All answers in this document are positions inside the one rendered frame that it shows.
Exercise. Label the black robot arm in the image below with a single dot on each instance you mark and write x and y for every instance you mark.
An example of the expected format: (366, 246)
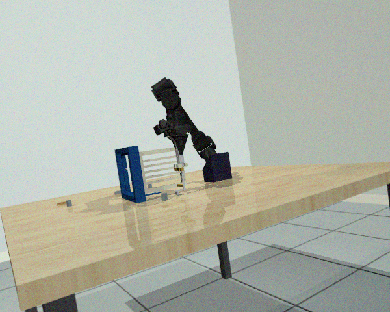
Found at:
(166, 92)

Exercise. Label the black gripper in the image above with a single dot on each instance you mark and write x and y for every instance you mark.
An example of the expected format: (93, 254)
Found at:
(179, 131)

